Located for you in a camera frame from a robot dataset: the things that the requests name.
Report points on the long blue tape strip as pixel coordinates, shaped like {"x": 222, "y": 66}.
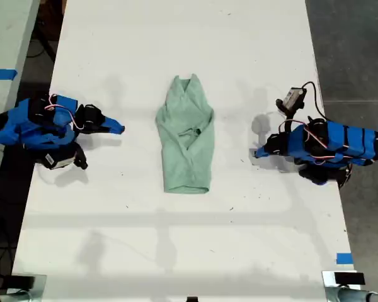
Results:
{"x": 1, "y": 74}

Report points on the grey pipe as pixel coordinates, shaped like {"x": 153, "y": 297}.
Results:
{"x": 356, "y": 295}
{"x": 9, "y": 297}

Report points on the black white camera box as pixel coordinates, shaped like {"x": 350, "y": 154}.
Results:
{"x": 55, "y": 159}

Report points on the pale green t-shirt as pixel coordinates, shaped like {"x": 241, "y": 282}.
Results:
{"x": 186, "y": 151}

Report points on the short blue tape strip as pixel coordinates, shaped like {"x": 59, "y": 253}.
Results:
{"x": 344, "y": 258}

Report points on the grey black camera box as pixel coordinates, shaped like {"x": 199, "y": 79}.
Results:
{"x": 293, "y": 97}

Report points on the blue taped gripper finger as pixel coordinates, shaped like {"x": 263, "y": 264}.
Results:
{"x": 111, "y": 123}
{"x": 263, "y": 150}
{"x": 110, "y": 130}
{"x": 265, "y": 155}

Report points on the black camera stalk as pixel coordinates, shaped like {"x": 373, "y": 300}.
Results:
{"x": 81, "y": 157}
{"x": 289, "y": 121}

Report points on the small black box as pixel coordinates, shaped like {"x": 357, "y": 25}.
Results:
{"x": 349, "y": 278}
{"x": 22, "y": 280}

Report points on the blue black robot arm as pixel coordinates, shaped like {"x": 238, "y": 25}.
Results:
{"x": 28, "y": 126}
{"x": 340, "y": 141}

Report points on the pale side table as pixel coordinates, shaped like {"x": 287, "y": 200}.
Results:
{"x": 6, "y": 37}

